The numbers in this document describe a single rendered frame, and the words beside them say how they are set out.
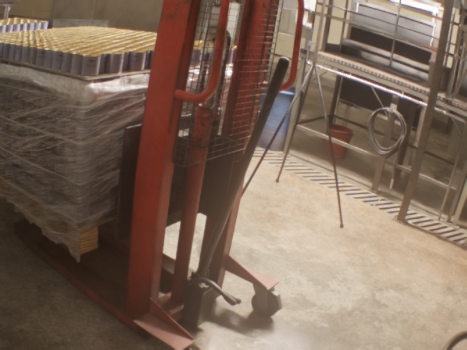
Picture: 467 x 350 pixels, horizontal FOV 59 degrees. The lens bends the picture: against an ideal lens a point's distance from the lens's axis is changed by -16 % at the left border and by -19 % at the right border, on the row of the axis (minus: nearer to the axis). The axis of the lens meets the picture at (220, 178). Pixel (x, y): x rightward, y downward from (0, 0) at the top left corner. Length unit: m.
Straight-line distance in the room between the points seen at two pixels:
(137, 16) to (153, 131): 3.70
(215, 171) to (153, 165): 0.52
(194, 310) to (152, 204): 0.61
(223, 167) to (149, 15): 3.25
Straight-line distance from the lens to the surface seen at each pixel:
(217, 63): 1.52
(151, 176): 1.76
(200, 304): 2.15
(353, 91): 5.88
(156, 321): 2.00
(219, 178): 2.19
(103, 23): 3.85
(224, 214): 1.94
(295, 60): 1.98
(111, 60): 1.77
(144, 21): 5.23
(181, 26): 1.61
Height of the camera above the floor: 1.48
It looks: 22 degrees down
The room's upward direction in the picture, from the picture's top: 10 degrees clockwise
